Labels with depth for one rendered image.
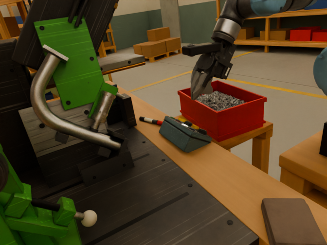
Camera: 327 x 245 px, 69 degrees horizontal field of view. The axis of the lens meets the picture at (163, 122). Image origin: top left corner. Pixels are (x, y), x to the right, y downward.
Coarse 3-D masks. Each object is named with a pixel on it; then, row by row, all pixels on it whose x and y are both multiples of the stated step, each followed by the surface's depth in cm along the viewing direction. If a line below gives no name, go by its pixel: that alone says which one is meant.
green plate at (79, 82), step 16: (48, 32) 55; (64, 32) 57; (80, 32) 58; (64, 48) 57; (80, 48) 58; (64, 64) 57; (80, 64) 59; (96, 64) 60; (64, 80) 57; (80, 80) 59; (96, 80) 61; (64, 96) 58; (80, 96) 59; (96, 96) 61
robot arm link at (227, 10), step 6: (228, 0) 71; (234, 0) 68; (228, 6) 70; (234, 6) 68; (222, 12) 72; (228, 12) 70; (234, 12) 69; (228, 18) 70; (234, 18) 70; (240, 18) 70; (240, 24) 71
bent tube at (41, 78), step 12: (48, 48) 52; (48, 60) 53; (60, 60) 55; (36, 72) 53; (48, 72) 53; (36, 84) 52; (36, 96) 52; (36, 108) 52; (48, 108) 54; (48, 120) 53; (60, 120) 55; (72, 132) 56; (84, 132) 57; (96, 132) 59; (108, 144) 60; (120, 144) 61
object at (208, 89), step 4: (200, 76) 74; (204, 76) 72; (200, 80) 73; (200, 84) 73; (208, 84) 74; (196, 88) 74; (200, 88) 73; (204, 88) 73; (208, 88) 75; (212, 88) 76; (196, 92) 74; (200, 92) 74; (204, 92) 75; (208, 92) 76; (192, 96) 75; (196, 96) 74
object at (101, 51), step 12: (0, 0) 279; (12, 0) 276; (24, 0) 273; (0, 12) 298; (24, 12) 332; (0, 24) 298; (12, 24) 332; (0, 36) 315; (12, 36) 332; (48, 96) 339
